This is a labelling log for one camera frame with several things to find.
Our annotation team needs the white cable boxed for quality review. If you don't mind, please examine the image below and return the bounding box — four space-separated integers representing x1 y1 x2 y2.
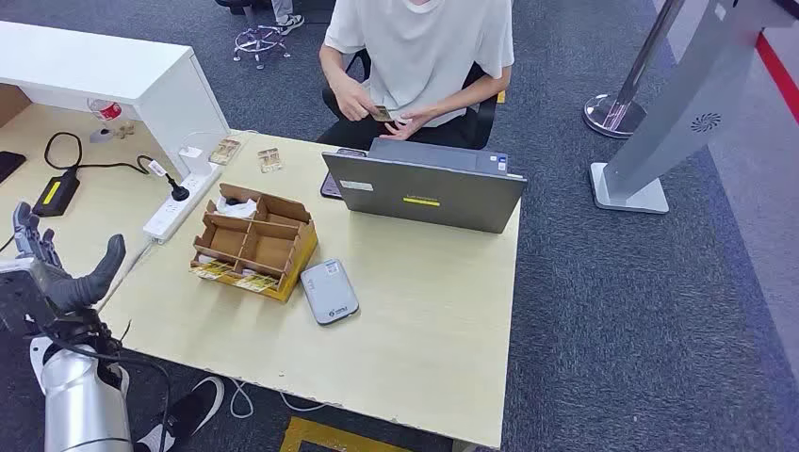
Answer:
227 377 327 420

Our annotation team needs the black smartphone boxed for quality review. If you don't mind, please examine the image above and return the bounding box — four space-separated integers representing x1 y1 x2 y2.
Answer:
319 148 368 201

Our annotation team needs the black flat device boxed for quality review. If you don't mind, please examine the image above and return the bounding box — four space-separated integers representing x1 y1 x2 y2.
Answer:
0 151 28 186

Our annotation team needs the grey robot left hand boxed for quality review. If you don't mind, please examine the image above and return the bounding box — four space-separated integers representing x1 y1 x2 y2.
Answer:
12 201 127 315

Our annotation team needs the chrome stanchion post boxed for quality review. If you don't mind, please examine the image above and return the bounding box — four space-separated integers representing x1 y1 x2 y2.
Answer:
582 0 688 140

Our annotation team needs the black power adapter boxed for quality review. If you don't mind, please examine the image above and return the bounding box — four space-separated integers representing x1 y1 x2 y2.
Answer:
31 169 82 218

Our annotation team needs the clear red-label water bottle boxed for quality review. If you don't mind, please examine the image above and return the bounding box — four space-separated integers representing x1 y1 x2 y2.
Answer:
86 97 126 124

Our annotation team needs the black white shoe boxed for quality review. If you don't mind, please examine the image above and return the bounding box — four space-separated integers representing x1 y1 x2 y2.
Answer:
132 375 226 452

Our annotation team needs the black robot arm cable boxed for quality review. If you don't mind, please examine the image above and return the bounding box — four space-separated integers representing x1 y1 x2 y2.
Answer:
37 321 174 452

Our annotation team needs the chrome base stool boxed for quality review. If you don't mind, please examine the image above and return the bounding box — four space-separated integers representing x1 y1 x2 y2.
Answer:
214 0 293 71

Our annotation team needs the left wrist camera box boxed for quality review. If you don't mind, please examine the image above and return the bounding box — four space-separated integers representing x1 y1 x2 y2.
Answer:
0 257 62 338

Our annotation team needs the crumpled white paper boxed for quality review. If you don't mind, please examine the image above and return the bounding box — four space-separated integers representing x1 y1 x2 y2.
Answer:
214 195 259 220

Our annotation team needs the black power cable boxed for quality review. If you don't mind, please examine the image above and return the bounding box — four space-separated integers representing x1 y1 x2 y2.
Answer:
42 131 176 184

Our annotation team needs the grey kiosk stand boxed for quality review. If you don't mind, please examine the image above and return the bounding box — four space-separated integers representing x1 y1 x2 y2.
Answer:
589 0 799 216

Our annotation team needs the grey laptop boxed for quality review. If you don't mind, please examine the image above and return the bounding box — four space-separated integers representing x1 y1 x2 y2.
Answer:
321 137 529 235

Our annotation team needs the brown cardboard box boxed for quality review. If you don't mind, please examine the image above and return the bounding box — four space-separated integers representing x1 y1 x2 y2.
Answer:
0 84 33 130

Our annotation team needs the white power strip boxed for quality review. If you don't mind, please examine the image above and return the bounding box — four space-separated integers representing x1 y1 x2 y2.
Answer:
141 163 223 245

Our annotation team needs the person's right hand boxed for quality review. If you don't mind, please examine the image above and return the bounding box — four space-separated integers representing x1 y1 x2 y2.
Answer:
335 77 380 123

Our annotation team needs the white charger plug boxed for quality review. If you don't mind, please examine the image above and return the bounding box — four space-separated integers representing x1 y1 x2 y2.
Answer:
178 145 214 178

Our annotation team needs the cardboard organizer box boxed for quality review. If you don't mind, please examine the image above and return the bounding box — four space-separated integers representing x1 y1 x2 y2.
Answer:
189 182 319 305

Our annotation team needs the person's left hand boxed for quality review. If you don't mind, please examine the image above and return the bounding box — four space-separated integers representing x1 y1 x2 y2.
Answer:
381 108 438 142

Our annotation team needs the white power strip cord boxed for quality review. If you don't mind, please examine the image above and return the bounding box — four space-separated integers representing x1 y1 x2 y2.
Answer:
120 239 155 280

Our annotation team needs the white desk shelf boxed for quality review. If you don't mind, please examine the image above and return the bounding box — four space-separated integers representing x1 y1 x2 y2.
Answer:
0 20 232 180

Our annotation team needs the person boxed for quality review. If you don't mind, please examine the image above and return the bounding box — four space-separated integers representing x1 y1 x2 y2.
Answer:
317 0 516 151
269 0 306 38

